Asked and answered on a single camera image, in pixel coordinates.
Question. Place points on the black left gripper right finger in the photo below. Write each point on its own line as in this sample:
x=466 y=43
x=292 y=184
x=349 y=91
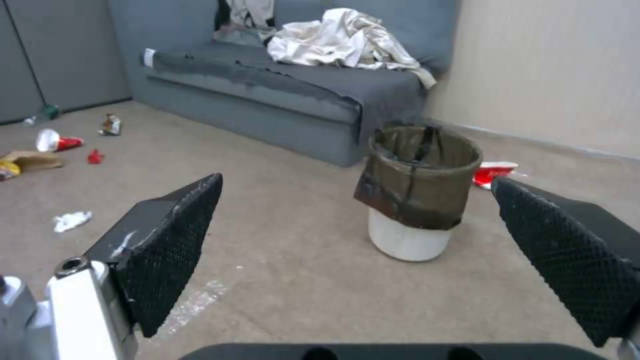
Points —
x=565 y=243

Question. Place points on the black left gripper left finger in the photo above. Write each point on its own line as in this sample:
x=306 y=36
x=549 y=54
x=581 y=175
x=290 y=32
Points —
x=160 y=240

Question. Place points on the white trash can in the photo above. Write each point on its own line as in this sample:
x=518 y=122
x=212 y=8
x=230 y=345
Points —
x=410 y=236

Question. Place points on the dark trash bag liner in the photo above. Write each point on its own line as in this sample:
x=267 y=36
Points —
x=420 y=176

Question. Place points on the clear plastic wrap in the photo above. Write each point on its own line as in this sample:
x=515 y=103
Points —
x=195 y=300

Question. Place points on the white crumpled tissue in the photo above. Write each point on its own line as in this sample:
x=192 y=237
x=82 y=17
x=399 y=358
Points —
x=71 y=220

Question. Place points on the red white crushed cup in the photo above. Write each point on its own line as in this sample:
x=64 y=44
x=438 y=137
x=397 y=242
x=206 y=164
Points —
x=492 y=173

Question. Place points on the small red wrapper scrap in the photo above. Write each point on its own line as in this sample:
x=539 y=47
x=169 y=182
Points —
x=95 y=156

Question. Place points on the crumpled foil snack wrapper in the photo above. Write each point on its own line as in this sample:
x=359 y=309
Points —
x=110 y=124

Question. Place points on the red paper cup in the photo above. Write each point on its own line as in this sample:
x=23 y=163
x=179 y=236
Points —
x=56 y=141

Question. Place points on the brown paper bag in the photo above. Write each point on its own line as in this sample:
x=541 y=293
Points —
x=37 y=160

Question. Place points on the yellow snack wrapper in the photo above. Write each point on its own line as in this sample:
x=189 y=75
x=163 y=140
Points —
x=9 y=169

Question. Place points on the clear plastic bottle green label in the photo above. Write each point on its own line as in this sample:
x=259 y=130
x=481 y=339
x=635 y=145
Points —
x=44 y=114

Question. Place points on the grey blue sofa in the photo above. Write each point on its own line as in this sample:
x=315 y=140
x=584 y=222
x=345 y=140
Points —
x=280 y=82

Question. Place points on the grey sofa blanket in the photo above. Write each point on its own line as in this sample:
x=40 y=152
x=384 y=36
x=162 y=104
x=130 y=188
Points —
x=300 y=78

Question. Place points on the patterned cloth on sofa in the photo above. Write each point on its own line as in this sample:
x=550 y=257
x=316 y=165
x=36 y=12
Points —
x=245 y=18

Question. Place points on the white crumpled sheet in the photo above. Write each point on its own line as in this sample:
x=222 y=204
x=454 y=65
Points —
x=345 y=41

